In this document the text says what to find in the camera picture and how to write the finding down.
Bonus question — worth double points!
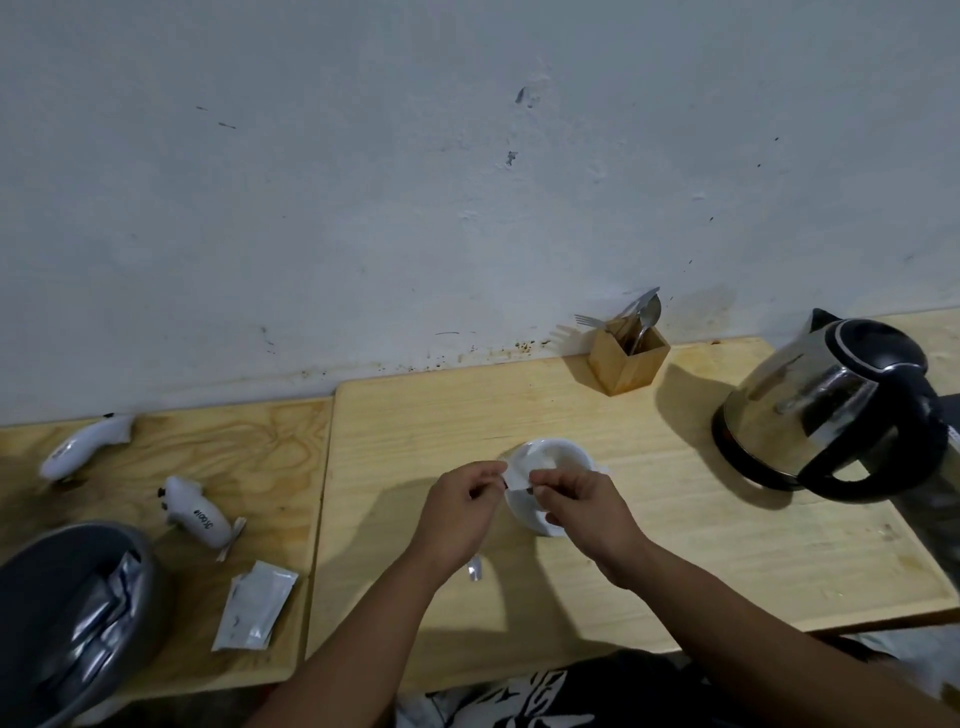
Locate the person's left hand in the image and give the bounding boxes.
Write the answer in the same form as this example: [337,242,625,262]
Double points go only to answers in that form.
[405,460,512,577]

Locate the person's right hand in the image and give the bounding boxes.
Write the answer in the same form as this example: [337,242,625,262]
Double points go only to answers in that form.
[528,465,654,591]

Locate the small white sachet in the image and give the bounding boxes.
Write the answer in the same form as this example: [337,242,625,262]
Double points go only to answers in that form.
[503,462,558,495]

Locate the person's right forearm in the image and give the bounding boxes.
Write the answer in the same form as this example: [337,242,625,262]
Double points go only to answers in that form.
[594,538,960,728]

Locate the person's left forearm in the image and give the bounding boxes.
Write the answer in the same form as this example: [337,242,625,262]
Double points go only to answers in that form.
[243,541,472,728]

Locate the white ceramic cup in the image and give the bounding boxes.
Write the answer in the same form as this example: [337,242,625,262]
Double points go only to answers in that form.
[498,438,610,539]

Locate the wooden cutlery holder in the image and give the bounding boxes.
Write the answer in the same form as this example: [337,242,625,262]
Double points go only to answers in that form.
[586,318,672,397]

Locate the black and white printed shirt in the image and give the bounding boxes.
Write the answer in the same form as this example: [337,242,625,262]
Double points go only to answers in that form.
[396,637,960,728]

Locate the metal knife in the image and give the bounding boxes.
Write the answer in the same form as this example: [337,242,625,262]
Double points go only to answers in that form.
[618,286,661,321]

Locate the white flat sachet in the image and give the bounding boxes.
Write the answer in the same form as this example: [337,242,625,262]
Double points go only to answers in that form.
[222,560,300,651]
[211,576,246,653]

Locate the stainless steel electric kettle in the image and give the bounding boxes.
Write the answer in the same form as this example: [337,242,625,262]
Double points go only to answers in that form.
[710,307,952,504]

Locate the white handheld controller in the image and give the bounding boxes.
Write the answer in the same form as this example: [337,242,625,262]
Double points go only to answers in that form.
[39,413,137,483]
[156,475,236,551]

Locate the pile of silver foil packets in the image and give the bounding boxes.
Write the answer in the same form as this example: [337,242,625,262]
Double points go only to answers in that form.
[30,551,145,710]

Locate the grey round bin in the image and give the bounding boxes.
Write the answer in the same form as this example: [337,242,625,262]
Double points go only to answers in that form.
[0,521,171,728]

